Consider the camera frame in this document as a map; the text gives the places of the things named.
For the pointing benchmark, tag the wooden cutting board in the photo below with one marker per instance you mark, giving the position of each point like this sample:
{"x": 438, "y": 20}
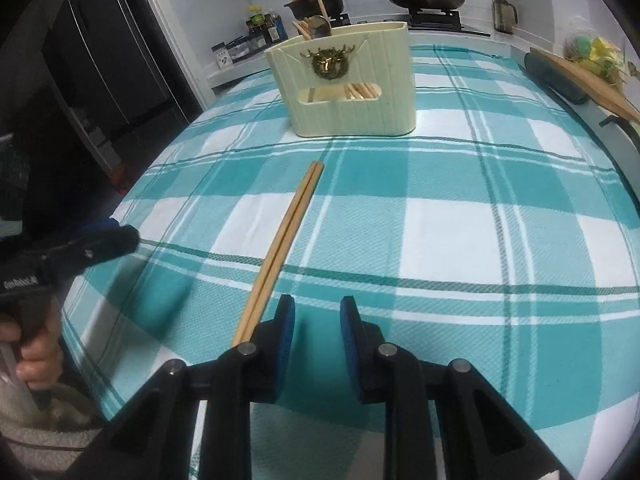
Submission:
{"x": 595, "y": 85}

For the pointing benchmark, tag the dark sauce bottle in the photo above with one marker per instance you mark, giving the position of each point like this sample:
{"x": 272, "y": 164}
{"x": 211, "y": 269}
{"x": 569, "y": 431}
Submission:
{"x": 275, "y": 27}

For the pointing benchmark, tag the teal white plaid tablecloth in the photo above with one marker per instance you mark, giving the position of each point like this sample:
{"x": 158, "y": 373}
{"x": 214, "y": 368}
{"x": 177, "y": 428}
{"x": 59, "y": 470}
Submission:
{"x": 475, "y": 240}

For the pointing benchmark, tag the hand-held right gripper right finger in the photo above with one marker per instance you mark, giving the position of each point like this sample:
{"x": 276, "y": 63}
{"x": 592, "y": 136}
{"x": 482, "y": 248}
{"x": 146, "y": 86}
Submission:
{"x": 350, "y": 350}

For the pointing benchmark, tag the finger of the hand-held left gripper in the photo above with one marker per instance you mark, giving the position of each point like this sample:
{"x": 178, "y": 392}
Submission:
{"x": 99, "y": 225}
{"x": 100, "y": 247}

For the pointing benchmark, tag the dark glass kettle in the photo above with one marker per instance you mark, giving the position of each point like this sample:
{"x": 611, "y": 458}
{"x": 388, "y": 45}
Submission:
{"x": 504, "y": 15}

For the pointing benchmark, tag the large steel spoon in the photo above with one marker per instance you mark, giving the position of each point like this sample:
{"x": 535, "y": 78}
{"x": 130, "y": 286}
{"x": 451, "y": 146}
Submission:
{"x": 318, "y": 26}

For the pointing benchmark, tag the person's left hand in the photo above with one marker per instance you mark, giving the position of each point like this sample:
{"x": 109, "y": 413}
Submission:
{"x": 42, "y": 360}

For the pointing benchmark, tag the black gas stove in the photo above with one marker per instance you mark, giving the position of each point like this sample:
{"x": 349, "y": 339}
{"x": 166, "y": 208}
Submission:
{"x": 435, "y": 20}

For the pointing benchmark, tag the black refrigerator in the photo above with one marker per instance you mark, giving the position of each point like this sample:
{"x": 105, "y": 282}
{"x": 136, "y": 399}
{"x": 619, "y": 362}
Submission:
{"x": 115, "y": 60}

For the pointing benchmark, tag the cream ribbed utensil holder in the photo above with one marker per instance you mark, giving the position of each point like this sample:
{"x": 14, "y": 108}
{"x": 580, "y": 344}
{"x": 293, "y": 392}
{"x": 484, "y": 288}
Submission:
{"x": 350, "y": 115}

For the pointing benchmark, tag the black clay pot orange lid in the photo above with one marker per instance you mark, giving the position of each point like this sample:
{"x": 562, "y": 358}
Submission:
{"x": 315, "y": 2}

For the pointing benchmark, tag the green capped sauce bottle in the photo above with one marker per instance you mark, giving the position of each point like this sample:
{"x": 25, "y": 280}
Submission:
{"x": 256, "y": 27}

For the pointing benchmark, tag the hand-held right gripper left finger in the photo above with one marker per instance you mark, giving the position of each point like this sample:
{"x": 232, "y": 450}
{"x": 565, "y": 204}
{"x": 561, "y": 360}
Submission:
{"x": 285, "y": 345}

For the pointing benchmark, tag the plastic bag of colourful sponges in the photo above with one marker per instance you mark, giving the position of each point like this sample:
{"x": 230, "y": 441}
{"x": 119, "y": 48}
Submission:
{"x": 595, "y": 52}

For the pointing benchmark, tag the person's striped fleece clothing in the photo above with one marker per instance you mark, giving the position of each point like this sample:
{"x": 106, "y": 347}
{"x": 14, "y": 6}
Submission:
{"x": 45, "y": 435}

